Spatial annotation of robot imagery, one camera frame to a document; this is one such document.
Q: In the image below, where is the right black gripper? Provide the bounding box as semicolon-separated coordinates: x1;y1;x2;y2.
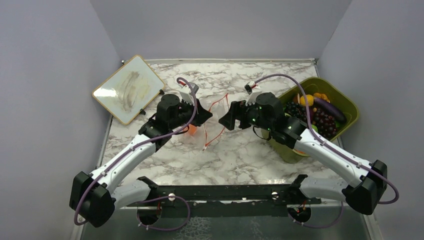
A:
219;97;274;132

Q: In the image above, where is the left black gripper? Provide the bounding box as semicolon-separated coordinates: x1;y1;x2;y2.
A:
169;96;213;130

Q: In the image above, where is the clear zip top bag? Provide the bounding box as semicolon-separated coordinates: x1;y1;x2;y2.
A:
181;93;230;151

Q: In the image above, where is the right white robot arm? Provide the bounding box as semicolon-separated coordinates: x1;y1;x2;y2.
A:
218;92;388;215

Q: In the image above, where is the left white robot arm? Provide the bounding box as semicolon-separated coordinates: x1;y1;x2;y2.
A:
69;94;213;228

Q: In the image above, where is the gold framed mirror tray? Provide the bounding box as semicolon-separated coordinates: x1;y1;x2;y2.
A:
92;55;166;125

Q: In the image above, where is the yellow orange fruit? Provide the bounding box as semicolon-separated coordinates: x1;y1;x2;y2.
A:
297;94;315;107

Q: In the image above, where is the dark red grape bunch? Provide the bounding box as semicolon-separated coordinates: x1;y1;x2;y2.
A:
311;107;338;140

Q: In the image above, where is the purple eggplant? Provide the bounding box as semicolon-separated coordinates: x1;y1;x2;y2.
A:
313;96;347;124

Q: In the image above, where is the orange pumpkin piece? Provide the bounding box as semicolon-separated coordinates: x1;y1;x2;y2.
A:
313;92;331;103

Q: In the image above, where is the olive green plastic bin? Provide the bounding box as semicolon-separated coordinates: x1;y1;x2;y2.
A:
279;77;359;142

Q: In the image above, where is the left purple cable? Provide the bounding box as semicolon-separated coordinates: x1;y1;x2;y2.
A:
73;77;199;227

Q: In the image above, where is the purple cable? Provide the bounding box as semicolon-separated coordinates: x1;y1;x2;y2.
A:
253;73;400;206
73;77;199;227

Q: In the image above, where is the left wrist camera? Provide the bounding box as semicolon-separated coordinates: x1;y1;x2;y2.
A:
179;82;199;106

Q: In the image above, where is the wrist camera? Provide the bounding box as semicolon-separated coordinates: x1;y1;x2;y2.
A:
179;82;199;106
244;81;263;106

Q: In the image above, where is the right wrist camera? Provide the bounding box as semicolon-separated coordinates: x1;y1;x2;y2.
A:
244;81;263;106

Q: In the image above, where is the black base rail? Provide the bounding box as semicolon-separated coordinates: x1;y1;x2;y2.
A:
135;174;321;225

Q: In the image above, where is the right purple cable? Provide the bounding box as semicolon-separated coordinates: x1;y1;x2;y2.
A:
253;73;400;206

